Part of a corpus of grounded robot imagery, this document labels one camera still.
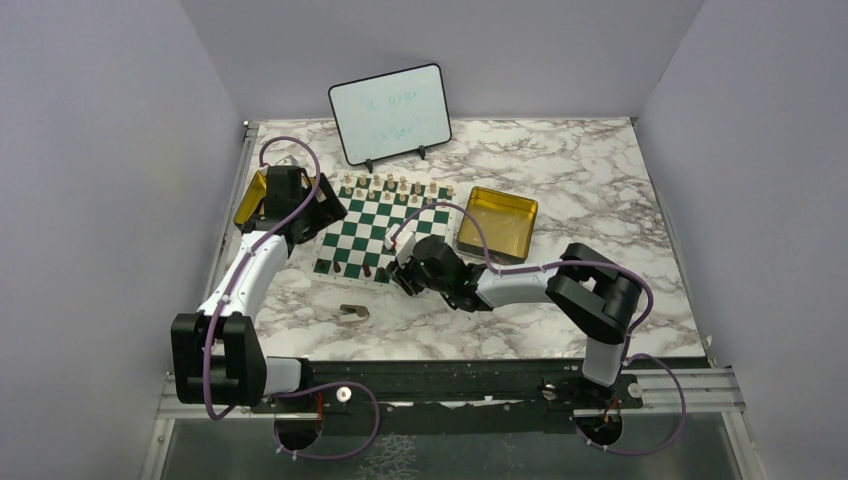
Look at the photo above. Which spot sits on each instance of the beige plastic clip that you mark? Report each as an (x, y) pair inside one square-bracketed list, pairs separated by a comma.
[(353, 313)]

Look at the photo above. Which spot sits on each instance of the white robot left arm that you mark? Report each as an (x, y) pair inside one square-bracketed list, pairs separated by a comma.
[(217, 357)]

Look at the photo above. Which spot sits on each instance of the green white chess board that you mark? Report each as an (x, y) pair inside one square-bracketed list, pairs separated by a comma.
[(354, 241)]

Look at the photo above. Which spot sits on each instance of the gold tin box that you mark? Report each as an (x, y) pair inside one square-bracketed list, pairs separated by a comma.
[(252, 199), (507, 222)]

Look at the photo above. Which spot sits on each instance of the small whiteboard on stand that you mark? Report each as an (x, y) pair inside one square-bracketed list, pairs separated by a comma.
[(391, 114)]

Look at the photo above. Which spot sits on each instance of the right gold tin box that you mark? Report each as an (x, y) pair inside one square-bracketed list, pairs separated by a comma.
[(507, 222)]

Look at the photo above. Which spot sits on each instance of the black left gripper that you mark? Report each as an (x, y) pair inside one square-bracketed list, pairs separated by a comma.
[(328, 210)]

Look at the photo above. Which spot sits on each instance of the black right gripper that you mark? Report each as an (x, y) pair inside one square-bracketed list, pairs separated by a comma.
[(401, 275)]

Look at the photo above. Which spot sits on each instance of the left gold tin box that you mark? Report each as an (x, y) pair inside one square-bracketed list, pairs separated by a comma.
[(252, 199)]

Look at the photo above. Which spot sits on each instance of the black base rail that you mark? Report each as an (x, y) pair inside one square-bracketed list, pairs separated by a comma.
[(454, 397)]

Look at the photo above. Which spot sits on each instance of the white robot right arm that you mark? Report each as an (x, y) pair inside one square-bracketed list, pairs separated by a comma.
[(599, 296)]

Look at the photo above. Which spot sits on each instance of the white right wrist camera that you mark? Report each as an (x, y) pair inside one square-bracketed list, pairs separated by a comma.
[(399, 241)]

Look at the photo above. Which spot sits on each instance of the light chess pieces row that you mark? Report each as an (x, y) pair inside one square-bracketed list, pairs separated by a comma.
[(360, 192)]

